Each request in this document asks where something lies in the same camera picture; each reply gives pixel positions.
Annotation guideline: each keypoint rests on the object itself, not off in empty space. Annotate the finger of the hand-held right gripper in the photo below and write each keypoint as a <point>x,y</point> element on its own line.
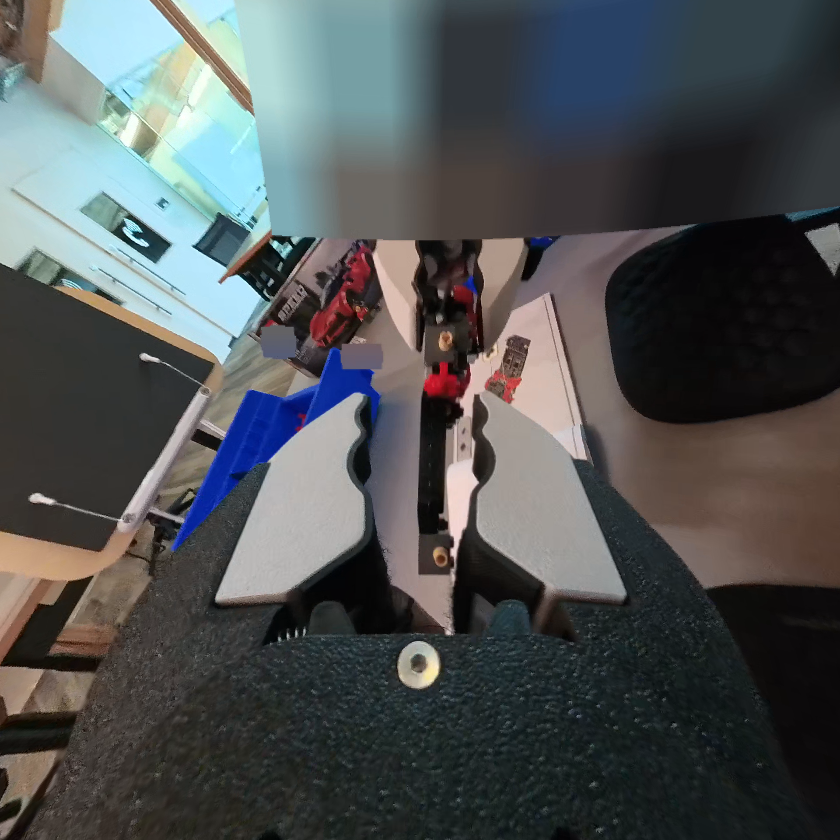
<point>394,275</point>
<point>502,275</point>

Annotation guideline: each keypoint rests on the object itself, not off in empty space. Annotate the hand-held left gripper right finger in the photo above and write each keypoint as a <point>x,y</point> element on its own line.
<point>544,518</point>

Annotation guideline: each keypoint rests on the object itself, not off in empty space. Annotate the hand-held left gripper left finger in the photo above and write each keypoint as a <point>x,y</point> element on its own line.
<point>302,512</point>

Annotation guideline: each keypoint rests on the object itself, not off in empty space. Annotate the black and red lego model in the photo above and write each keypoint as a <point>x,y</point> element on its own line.
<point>434,472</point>

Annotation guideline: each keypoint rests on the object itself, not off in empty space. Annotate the lego set box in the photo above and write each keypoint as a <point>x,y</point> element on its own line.
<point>334,308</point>

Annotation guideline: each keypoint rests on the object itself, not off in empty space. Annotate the white lego instruction booklet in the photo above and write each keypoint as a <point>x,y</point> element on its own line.
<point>544,367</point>

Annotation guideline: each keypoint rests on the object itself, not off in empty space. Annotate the blue storage bin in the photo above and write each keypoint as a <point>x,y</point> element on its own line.
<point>256,433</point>

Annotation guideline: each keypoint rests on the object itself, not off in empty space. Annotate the white bar with thin rods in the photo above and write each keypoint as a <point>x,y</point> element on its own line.
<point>167,453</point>

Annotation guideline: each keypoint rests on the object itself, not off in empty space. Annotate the black chair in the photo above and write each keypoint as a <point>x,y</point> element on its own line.
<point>220,239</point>

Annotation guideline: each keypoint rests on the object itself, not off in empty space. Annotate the black panel board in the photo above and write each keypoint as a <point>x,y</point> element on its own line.
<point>79,394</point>

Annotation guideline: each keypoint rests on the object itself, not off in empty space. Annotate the black wall sign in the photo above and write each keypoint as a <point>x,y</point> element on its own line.
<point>128,228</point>

